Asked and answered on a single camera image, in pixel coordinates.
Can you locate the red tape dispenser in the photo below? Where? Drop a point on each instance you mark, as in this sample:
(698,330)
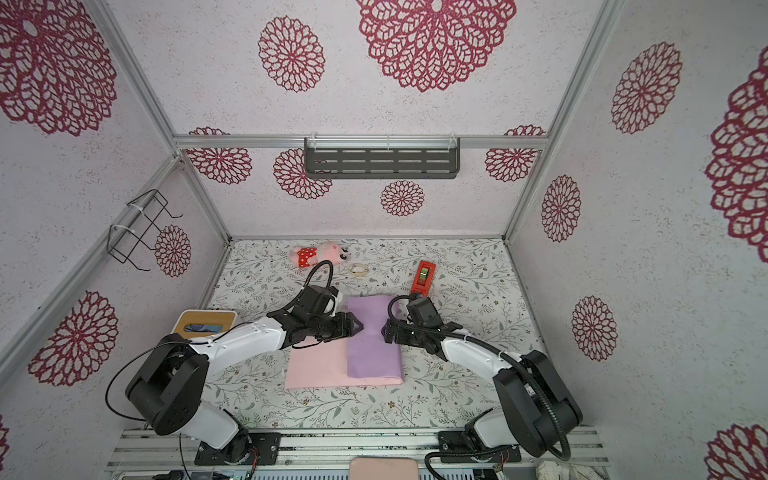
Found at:
(423,278)

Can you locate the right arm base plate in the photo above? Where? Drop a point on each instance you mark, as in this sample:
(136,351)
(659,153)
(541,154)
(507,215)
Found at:
(461,447)

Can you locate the pink plush toy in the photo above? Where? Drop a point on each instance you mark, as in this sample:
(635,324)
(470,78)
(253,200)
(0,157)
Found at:
(307,257)

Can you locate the grey wall shelf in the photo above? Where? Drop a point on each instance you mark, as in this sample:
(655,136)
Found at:
(361,158)

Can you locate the white tissue box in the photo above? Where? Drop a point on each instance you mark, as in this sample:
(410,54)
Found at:
(195,323)

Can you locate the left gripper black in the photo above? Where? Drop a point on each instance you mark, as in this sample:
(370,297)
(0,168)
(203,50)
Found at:
(345,326)

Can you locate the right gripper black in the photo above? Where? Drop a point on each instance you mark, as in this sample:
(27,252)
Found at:
(390,329)

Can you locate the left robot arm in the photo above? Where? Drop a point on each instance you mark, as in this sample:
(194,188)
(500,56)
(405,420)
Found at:
(167,389)

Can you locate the black wire wall rack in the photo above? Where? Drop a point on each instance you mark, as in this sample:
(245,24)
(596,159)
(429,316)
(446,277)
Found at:
(124,238)

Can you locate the clear tape roll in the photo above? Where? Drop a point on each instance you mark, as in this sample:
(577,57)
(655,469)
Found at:
(358,270)

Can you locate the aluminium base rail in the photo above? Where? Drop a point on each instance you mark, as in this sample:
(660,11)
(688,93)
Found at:
(144,451)

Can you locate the pink wrapping paper sheet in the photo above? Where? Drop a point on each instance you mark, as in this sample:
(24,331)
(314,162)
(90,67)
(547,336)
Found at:
(363,360)

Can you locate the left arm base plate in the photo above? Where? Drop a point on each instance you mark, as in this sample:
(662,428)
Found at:
(259,448)

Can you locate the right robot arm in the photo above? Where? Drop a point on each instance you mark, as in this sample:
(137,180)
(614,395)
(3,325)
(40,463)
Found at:
(538,410)

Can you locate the white cloth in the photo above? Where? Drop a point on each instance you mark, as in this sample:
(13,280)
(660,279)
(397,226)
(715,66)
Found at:
(554,470)

